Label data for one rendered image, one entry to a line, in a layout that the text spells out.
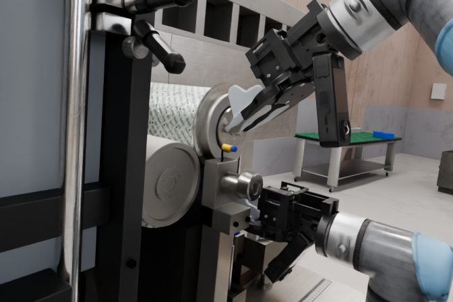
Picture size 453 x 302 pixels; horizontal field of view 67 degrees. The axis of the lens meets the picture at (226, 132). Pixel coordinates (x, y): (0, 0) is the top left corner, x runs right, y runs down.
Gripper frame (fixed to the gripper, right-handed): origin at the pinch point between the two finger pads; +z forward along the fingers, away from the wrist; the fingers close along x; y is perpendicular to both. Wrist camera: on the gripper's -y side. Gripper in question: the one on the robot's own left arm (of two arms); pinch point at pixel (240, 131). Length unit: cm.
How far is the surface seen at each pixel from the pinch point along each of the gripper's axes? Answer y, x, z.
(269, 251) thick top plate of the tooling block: -18.5, -14.0, 15.6
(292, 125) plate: 19, -89, 32
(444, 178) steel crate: -66, -590, 79
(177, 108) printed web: 8.3, 3.6, 6.3
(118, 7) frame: 2.6, 27.9, -13.9
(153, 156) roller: -0.2, 13.3, 5.0
